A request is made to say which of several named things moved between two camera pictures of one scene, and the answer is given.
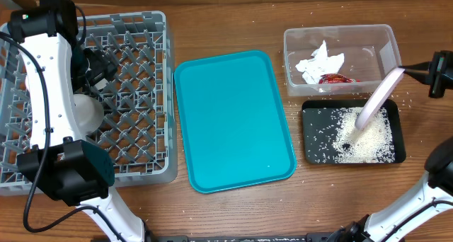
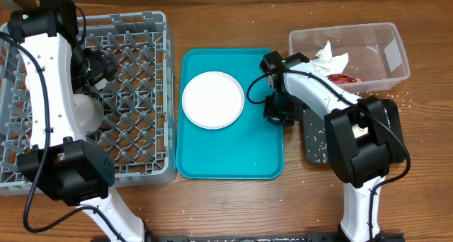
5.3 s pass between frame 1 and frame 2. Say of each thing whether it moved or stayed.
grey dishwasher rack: stayed
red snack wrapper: stayed
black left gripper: stayed
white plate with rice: moved
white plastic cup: stayed
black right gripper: moved
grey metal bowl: stayed
